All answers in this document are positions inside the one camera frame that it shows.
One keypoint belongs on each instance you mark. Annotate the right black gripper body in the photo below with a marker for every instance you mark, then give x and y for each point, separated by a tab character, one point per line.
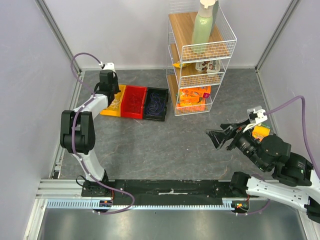
233	136

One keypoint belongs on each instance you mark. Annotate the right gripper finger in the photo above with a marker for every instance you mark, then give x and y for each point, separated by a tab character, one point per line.
220	137
225	126

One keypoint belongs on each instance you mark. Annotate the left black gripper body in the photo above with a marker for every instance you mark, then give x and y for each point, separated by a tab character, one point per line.
115	86

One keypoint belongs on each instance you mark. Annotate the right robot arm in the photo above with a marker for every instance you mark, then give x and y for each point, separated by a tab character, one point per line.
297	184

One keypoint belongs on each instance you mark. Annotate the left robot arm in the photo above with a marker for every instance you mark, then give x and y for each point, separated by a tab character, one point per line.
77	130

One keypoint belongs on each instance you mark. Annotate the orange snack box on table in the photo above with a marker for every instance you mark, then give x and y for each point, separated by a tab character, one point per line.
261	131

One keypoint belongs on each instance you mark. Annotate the yellow plastic bin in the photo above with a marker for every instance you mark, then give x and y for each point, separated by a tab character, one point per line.
114	109

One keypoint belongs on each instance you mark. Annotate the red plastic bin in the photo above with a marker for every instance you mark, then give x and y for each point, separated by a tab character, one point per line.
132	105

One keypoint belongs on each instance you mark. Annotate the orange box in rack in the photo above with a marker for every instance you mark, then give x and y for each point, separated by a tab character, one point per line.
194	94

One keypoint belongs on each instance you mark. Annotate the black plastic bin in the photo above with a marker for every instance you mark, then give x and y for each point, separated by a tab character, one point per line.
155	104

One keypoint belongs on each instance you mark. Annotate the white chocolate snack pack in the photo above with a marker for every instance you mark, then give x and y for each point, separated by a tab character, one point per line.
212	66

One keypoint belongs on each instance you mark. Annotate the yellow snack bag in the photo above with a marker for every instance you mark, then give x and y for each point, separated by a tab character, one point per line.
181	65

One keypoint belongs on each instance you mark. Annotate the green bottle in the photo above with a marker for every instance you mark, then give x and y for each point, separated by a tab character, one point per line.
204	24

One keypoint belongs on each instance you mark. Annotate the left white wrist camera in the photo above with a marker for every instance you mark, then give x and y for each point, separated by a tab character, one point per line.
107	66

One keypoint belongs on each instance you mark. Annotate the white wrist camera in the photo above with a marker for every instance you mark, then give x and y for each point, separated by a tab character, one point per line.
107	66
256	116

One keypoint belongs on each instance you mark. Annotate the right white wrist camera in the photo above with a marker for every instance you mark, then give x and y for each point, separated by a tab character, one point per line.
256	116

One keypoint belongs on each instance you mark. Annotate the white wire shelf rack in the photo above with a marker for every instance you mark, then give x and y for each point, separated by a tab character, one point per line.
221	45

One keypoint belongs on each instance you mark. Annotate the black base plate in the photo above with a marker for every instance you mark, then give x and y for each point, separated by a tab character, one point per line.
158	192

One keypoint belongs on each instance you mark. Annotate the slotted cable duct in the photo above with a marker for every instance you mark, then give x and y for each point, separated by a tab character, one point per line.
90	204

